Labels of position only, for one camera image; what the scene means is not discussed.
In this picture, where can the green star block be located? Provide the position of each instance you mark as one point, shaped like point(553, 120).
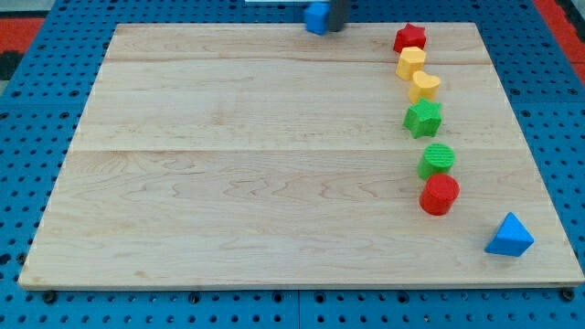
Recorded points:
point(423, 118)

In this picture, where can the red star block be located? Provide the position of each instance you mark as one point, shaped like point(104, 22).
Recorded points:
point(410, 36)

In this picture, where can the light wooden board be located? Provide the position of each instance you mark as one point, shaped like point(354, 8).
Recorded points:
point(260, 156)

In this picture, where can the green cylinder block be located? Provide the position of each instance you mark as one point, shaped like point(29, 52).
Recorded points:
point(437, 158)

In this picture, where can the red cylinder block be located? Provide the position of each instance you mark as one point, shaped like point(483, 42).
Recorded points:
point(439, 194)

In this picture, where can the yellow heart block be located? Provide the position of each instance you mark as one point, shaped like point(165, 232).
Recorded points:
point(423, 85)

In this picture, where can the blue cube block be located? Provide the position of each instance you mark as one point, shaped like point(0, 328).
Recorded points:
point(316, 17)

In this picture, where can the yellow hexagon block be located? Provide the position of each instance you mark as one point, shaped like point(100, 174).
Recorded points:
point(411, 59)

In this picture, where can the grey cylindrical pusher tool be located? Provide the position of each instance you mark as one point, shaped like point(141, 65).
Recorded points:
point(338, 15)

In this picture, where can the blue triangle block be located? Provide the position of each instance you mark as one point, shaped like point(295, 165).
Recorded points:
point(511, 238)

